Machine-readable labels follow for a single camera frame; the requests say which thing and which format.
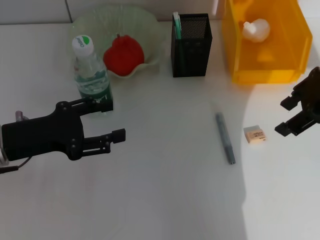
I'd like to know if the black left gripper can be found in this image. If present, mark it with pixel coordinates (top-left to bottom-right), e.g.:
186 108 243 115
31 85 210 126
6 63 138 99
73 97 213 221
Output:
1 96 126 161

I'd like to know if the red-orange fruit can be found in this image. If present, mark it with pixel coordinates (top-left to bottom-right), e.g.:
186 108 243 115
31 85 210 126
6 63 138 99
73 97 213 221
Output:
103 34 145 77

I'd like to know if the green glass fruit bowl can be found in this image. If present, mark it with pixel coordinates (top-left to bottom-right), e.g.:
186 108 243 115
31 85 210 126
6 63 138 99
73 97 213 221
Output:
68 4 167 80

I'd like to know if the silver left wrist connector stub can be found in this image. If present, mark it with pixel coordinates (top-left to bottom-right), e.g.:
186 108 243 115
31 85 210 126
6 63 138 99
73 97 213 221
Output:
14 110 30 122

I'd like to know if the green-label clear water bottle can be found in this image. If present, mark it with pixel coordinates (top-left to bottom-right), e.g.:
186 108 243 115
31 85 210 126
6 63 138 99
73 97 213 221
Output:
71 34 115 107

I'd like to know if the white paper ball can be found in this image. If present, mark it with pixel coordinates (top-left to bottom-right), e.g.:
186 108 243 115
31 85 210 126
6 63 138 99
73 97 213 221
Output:
242 17 271 43

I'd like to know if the green pen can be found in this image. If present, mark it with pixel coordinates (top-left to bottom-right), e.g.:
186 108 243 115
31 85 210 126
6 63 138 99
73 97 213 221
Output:
172 11 183 41

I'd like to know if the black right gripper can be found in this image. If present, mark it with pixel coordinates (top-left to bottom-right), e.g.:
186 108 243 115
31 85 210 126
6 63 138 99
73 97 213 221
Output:
274 66 320 137

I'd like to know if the black mesh pen holder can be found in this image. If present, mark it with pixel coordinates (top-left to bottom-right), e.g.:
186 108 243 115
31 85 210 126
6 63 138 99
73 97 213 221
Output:
170 13 213 78

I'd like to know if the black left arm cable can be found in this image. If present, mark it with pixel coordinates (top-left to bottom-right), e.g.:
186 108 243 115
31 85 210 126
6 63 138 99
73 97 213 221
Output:
0 156 32 175

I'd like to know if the beige eraser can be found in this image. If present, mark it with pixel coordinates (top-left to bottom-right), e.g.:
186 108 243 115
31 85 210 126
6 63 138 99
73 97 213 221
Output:
243 126 267 144

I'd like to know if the grey marker pen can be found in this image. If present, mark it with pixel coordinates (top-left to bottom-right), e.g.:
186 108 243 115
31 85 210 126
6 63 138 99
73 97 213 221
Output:
215 111 236 166

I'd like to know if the yellow plastic bin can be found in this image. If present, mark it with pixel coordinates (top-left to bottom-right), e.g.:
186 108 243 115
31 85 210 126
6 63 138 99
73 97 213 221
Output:
221 0 313 85

